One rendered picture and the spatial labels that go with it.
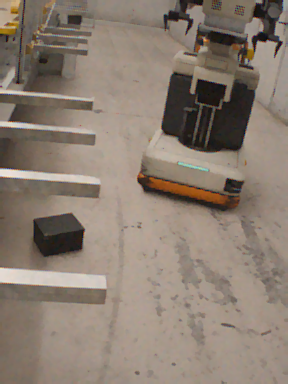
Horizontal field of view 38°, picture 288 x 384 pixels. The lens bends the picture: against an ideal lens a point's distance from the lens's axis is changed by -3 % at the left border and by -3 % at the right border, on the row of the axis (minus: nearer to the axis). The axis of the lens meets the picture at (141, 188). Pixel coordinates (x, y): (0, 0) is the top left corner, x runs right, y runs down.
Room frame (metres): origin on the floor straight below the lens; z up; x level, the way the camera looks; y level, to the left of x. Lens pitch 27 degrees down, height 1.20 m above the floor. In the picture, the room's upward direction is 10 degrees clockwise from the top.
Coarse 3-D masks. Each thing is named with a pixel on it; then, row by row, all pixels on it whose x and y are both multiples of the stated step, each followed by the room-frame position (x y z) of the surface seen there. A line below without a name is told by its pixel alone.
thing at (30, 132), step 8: (0, 128) 0.89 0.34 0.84; (8, 128) 0.89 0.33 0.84; (16, 128) 0.90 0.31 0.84; (24, 128) 0.90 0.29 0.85; (32, 128) 0.90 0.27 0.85; (40, 128) 0.91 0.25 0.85; (48, 128) 0.92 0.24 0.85; (56, 128) 0.93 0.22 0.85; (64, 128) 0.94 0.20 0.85; (72, 128) 0.95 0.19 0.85; (0, 136) 0.89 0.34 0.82; (8, 136) 0.89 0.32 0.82; (16, 136) 0.90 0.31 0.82; (24, 136) 0.90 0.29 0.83; (32, 136) 0.90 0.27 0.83; (40, 136) 0.91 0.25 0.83; (48, 136) 0.91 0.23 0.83; (56, 136) 0.92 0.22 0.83; (64, 136) 0.92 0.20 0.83; (72, 136) 0.92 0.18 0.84; (80, 136) 0.93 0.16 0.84; (88, 136) 0.93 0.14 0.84; (88, 144) 0.93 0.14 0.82
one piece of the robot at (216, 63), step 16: (208, 0) 2.36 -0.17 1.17; (224, 0) 2.34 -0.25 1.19; (240, 0) 2.33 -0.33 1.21; (224, 16) 2.35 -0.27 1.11; (240, 16) 2.34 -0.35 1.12; (256, 16) 2.34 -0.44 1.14; (208, 48) 2.39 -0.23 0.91; (224, 48) 2.37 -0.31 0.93; (208, 64) 2.36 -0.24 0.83; (224, 64) 2.34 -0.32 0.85; (192, 80) 2.34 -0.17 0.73; (208, 80) 2.32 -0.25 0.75; (224, 80) 2.30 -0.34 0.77; (224, 96) 2.42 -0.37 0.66
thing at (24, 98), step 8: (0, 96) 1.12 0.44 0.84; (8, 96) 1.13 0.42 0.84; (16, 96) 1.13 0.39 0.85; (24, 96) 1.14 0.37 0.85; (32, 96) 1.14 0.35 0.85; (40, 96) 1.15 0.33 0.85; (48, 96) 1.15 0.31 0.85; (56, 96) 1.17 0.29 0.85; (64, 96) 1.18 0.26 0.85; (72, 96) 1.19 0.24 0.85; (24, 104) 1.14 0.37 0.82; (32, 104) 1.14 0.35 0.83; (40, 104) 1.15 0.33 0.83; (48, 104) 1.15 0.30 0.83; (56, 104) 1.16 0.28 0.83; (64, 104) 1.16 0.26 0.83; (72, 104) 1.17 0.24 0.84; (80, 104) 1.17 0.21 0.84; (88, 104) 1.18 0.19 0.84
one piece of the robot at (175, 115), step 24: (192, 72) 2.62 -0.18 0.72; (240, 72) 2.58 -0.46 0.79; (168, 96) 2.65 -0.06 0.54; (192, 96) 2.62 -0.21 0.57; (168, 120) 2.64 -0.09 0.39; (192, 120) 2.60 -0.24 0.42; (216, 120) 2.59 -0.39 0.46; (240, 120) 2.57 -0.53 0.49; (192, 144) 2.55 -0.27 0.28; (216, 144) 2.57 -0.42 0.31; (240, 144) 2.57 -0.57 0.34
